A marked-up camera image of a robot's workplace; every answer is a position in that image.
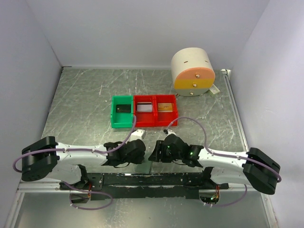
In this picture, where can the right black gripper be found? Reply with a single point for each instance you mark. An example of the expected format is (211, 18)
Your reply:
(156, 156)

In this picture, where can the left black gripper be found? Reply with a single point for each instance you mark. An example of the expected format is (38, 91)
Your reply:
(139, 159)

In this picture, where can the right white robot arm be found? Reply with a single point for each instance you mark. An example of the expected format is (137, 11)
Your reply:
(253, 168)

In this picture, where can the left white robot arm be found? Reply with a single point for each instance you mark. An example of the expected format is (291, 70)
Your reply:
(47, 158)

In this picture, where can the black card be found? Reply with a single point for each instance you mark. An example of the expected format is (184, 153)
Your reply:
(123, 108)

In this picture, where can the white magnetic stripe card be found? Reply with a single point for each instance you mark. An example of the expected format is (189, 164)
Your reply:
(145, 107)

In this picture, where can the gold orange card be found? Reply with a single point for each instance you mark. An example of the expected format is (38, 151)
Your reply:
(165, 107)

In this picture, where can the green plastic bin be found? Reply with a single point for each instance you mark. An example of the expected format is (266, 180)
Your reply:
(121, 120)

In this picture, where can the middle red plastic bin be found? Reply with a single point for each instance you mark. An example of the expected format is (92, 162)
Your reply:
(144, 119)

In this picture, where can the red plastic bin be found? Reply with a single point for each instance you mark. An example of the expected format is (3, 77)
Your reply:
(144, 119)
(163, 119)

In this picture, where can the right red plastic bin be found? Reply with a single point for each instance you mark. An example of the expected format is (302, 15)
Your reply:
(163, 119)

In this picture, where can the small white tag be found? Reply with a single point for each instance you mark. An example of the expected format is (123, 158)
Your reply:
(214, 90)

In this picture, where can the beige cylindrical drawer cabinet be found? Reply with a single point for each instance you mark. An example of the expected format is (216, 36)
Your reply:
(192, 72)

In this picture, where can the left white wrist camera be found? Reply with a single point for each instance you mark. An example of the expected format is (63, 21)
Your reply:
(138, 134)

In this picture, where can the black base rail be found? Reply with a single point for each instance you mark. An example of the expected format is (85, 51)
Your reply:
(153, 185)

